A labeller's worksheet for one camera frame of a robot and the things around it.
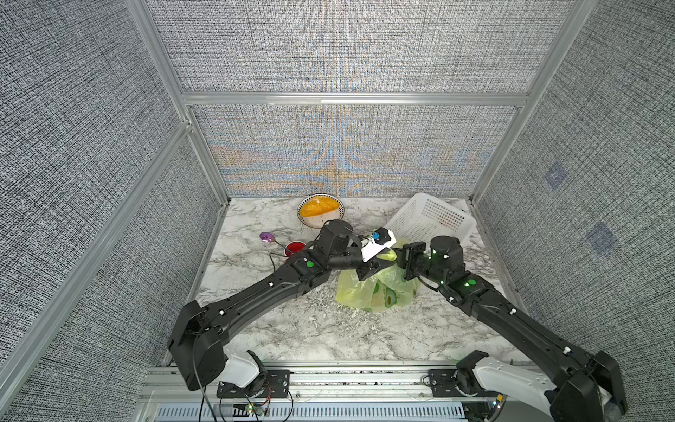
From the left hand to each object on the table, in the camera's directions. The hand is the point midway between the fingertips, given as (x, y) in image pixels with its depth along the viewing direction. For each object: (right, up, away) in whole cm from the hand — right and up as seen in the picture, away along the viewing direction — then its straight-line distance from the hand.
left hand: (395, 254), depth 69 cm
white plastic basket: (+22, +11, +43) cm, 50 cm away
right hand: (-1, +4, +6) cm, 7 cm away
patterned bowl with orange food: (-24, +14, +40) cm, 48 cm away
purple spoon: (-39, +3, +24) cm, 46 cm away
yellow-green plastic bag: (0, -11, +7) cm, 13 cm away
